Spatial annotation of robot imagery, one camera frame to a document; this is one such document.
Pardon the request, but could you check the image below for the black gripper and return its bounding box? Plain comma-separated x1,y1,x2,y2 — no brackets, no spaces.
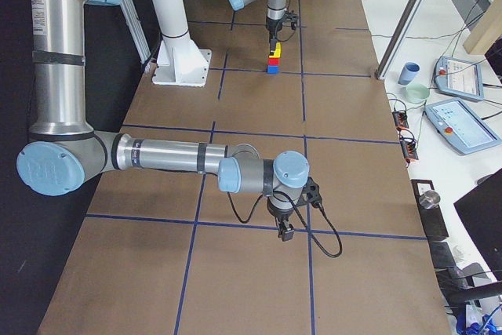
267,199,295,242
266,17,283,56

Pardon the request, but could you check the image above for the yellow wooden block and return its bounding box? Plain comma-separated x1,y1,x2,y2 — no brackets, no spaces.
269,42,282,59

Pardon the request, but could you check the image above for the red wooden block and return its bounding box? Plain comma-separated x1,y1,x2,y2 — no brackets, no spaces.
267,57,280,67

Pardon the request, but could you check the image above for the blue wooden block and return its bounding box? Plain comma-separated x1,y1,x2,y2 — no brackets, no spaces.
267,65,279,75

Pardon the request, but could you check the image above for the blue plastic cup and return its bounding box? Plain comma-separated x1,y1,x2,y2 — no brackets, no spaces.
398,62,420,86

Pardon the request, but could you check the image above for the metal cylinder weight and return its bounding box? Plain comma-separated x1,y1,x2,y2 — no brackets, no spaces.
419,190,441,209

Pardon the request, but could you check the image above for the black power strip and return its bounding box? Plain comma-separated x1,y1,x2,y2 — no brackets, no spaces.
399,137,419,163
391,110,409,131

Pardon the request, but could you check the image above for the green bowl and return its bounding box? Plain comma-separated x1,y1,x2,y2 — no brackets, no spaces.
405,83,430,104

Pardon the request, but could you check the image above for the far teach pendant tablet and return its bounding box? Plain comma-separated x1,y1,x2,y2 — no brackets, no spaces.
433,56,484,101

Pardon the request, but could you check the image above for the teach pendant tablet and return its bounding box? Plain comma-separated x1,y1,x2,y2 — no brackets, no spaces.
424,98,501,155
433,56,484,101

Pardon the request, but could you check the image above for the near teach pendant tablet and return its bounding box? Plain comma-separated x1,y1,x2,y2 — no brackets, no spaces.
424,98,501,155

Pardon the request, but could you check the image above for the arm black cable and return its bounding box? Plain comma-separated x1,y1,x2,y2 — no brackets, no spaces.
226,189,344,260

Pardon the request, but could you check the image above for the white pedestal column base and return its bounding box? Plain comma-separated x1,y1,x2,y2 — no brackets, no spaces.
152,0,212,87

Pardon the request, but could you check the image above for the aluminium frame post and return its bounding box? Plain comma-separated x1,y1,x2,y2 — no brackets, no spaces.
374,0,423,80

